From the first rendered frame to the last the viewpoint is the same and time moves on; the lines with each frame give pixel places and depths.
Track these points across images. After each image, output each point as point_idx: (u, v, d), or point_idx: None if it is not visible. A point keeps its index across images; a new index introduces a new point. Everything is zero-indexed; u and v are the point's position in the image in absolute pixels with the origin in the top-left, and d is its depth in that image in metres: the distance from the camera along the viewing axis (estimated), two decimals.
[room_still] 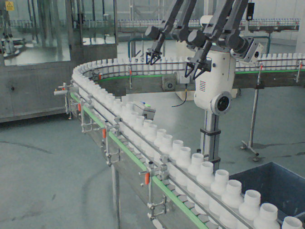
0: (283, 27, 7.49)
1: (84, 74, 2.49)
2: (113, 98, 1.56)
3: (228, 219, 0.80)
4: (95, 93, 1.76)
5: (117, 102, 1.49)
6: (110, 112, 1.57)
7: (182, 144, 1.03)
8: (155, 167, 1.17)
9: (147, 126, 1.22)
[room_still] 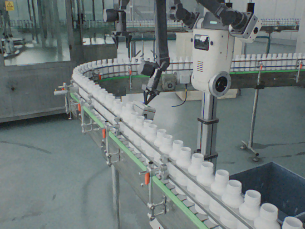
0: (283, 27, 7.49)
1: (84, 74, 2.49)
2: (113, 98, 1.56)
3: (228, 219, 0.80)
4: (95, 93, 1.76)
5: (117, 102, 1.49)
6: (110, 112, 1.57)
7: (182, 144, 1.03)
8: (155, 167, 1.17)
9: (147, 126, 1.22)
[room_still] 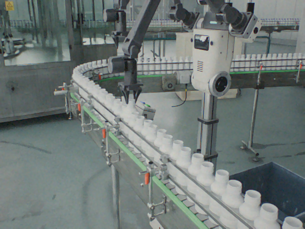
0: (283, 27, 7.49)
1: (84, 74, 2.49)
2: (113, 98, 1.56)
3: (228, 219, 0.80)
4: (95, 93, 1.76)
5: (117, 102, 1.49)
6: (109, 113, 1.57)
7: (182, 144, 1.03)
8: (155, 167, 1.17)
9: (147, 126, 1.22)
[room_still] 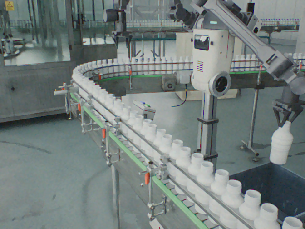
0: (283, 27, 7.49)
1: (84, 74, 2.49)
2: (112, 99, 1.55)
3: (228, 219, 0.80)
4: (95, 93, 1.76)
5: (119, 103, 1.48)
6: (109, 113, 1.57)
7: (182, 144, 1.03)
8: (154, 166, 1.18)
9: (146, 126, 1.23)
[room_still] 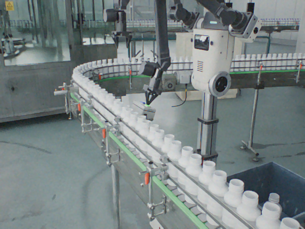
0: (283, 27, 7.49)
1: (84, 74, 2.49)
2: (112, 98, 1.56)
3: (217, 207, 0.85)
4: (95, 93, 1.76)
5: (118, 102, 1.49)
6: (109, 112, 1.57)
7: (172, 138, 1.08)
8: (147, 160, 1.23)
9: (139, 121, 1.27)
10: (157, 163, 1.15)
